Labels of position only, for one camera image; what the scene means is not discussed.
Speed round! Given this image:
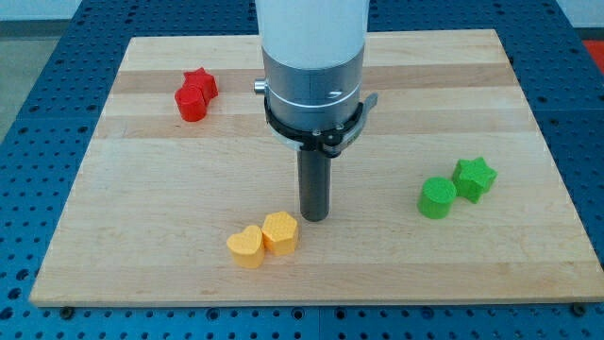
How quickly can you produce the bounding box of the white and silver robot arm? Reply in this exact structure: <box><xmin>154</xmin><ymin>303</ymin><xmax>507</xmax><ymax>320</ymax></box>
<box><xmin>255</xmin><ymin>0</ymin><xmax>376</xmax><ymax>158</ymax></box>

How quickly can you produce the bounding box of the red star block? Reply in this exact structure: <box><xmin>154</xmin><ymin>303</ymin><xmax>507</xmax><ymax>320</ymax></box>
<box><xmin>184</xmin><ymin>67</ymin><xmax>219</xmax><ymax>106</ymax></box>

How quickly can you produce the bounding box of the green star block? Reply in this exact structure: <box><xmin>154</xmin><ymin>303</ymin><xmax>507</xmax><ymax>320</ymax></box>
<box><xmin>452</xmin><ymin>157</ymin><xmax>498</xmax><ymax>204</ymax></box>

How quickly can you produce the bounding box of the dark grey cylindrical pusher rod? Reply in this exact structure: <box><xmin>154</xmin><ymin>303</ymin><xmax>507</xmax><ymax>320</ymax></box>
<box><xmin>297</xmin><ymin>151</ymin><xmax>331</xmax><ymax>222</ymax></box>

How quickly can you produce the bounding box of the yellow hexagon block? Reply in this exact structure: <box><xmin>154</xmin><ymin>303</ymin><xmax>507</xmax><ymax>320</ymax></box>
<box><xmin>261</xmin><ymin>212</ymin><xmax>299</xmax><ymax>256</ymax></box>

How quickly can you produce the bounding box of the yellow heart block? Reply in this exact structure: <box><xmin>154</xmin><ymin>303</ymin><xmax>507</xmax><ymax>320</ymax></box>
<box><xmin>226</xmin><ymin>225</ymin><xmax>265</xmax><ymax>269</ymax></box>

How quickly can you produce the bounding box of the red cylinder block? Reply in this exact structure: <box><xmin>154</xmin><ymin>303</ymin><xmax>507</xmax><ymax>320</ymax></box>
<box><xmin>175</xmin><ymin>85</ymin><xmax>207</xmax><ymax>122</ymax></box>

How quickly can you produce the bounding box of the green cylinder block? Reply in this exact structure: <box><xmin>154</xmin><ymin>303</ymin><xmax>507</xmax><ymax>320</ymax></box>
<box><xmin>417</xmin><ymin>177</ymin><xmax>457</xmax><ymax>219</ymax></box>

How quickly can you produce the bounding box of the light wooden board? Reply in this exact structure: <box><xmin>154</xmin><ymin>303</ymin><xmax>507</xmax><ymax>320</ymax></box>
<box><xmin>30</xmin><ymin>29</ymin><xmax>603</xmax><ymax>307</ymax></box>

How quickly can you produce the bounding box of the black clamp ring bracket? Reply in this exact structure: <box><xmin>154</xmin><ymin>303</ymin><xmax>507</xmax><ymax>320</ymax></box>
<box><xmin>263</xmin><ymin>93</ymin><xmax>378</xmax><ymax>159</ymax></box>

